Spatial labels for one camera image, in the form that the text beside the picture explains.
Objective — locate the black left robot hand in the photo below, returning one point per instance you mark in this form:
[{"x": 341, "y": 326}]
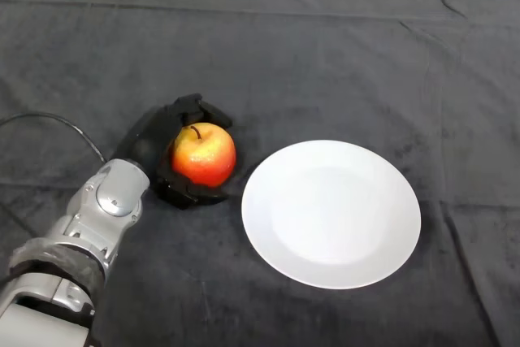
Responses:
[{"x": 156, "y": 131}]

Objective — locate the red yellow apple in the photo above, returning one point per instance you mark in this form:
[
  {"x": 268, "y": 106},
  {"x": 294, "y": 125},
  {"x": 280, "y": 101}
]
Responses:
[{"x": 203, "y": 156}]

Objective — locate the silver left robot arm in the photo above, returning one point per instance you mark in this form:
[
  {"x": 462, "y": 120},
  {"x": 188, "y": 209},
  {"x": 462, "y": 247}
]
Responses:
[{"x": 81, "y": 225}]

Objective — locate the white round plate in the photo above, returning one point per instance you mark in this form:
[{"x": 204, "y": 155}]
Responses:
[{"x": 331, "y": 217}]

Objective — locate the black cloth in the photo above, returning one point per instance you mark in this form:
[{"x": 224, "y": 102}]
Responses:
[{"x": 325, "y": 58}]

